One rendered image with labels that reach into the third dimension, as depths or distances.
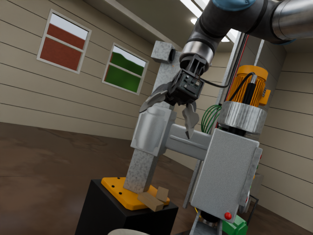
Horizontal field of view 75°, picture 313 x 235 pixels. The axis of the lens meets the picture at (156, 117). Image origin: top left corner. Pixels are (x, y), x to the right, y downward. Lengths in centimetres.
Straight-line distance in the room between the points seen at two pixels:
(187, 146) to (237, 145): 72
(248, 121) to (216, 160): 24
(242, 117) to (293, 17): 61
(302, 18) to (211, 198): 86
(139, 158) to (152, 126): 31
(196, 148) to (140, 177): 54
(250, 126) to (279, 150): 497
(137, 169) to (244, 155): 102
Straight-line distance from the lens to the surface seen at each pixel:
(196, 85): 53
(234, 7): 55
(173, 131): 173
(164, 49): 175
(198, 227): 110
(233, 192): 111
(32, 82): 673
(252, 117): 106
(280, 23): 56
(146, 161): 179
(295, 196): 598
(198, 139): 172
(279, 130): 606
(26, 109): 682
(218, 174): 109
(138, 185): 186
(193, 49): 59
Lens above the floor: 152
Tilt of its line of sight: 2 degrees down
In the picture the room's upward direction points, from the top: 17 degrees clockwise
